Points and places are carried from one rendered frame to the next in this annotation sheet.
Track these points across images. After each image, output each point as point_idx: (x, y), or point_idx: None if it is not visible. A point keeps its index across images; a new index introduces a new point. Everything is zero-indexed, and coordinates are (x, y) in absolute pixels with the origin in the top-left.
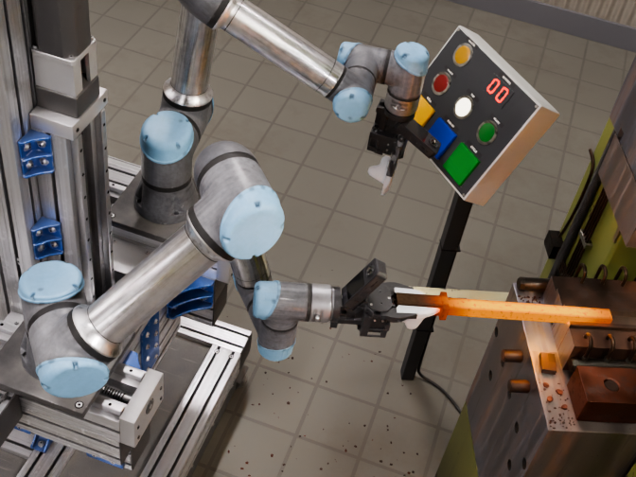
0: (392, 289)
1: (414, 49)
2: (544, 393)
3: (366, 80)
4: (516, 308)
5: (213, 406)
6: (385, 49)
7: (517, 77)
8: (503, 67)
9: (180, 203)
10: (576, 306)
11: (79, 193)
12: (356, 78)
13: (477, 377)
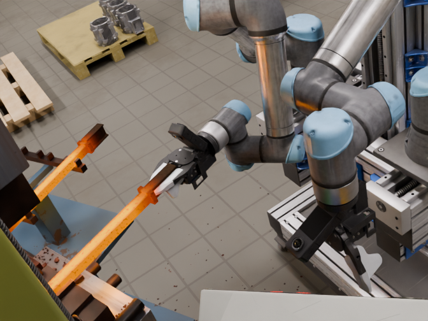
0: (182, 167)
1: (325, 120)
2: (62, 260)
3: (307, 86)
4: (100, 235)
5: (363, 296)
6: (357, 113)
7: (291, 320)
8: (311, 295)
9: (409, 135)
10: (63, 289)
11: None
12: (309, 72)
13: None
